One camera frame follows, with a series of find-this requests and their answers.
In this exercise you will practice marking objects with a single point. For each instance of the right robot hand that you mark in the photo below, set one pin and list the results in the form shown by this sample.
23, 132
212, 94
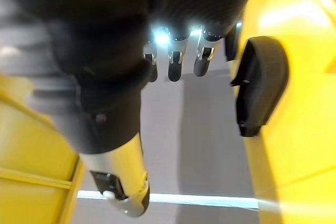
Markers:
105, 37

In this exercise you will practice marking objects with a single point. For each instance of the black sole-shaped plastic housing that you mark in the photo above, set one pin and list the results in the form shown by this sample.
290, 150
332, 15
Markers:
258, 87

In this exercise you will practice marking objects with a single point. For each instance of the yellow shelf board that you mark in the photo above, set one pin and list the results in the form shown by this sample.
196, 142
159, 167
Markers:
36, 150

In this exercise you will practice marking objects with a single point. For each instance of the yellow metal shelf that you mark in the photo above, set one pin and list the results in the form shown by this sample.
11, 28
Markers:
294, 98

